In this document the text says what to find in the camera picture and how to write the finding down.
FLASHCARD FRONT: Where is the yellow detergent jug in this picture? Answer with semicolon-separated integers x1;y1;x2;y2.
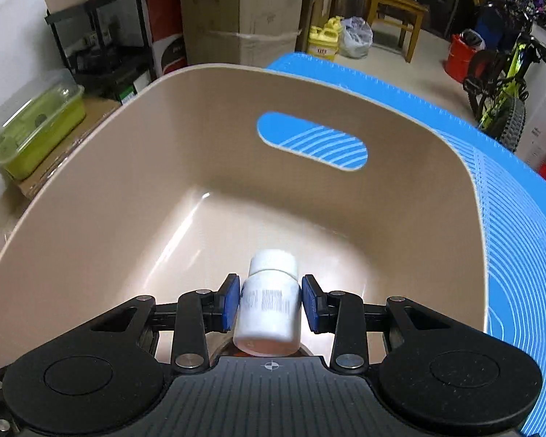
306;16;343;61

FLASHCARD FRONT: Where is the beige plastic storage basket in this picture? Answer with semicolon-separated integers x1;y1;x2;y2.
0;65;488;368

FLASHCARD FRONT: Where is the red bucket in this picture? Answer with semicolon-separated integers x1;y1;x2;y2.
444;29;485;83

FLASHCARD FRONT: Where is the white freezer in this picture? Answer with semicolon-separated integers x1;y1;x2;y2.
516;26;546;171

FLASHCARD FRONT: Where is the white pill bottle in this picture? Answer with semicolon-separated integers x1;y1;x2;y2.
233;249;302;357

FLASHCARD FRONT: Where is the large cardboard box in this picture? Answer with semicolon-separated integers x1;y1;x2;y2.
180;0;302;67

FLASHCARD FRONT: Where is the green clear plastic container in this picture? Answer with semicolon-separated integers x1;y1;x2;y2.
0;69;86;181

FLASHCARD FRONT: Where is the white plastic bag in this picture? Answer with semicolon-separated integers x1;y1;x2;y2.
339;16;374;59

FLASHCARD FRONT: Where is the green black bicycle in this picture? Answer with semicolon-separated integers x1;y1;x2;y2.
463;0;546;153

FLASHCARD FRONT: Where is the wooden chair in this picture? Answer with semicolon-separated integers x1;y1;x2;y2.
366;0;428;63

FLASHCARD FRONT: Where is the blue silicone baking mat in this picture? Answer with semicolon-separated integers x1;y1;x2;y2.
269;52;546;436

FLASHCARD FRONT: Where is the black metal shelf rack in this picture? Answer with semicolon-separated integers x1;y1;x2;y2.
45;0;157;104

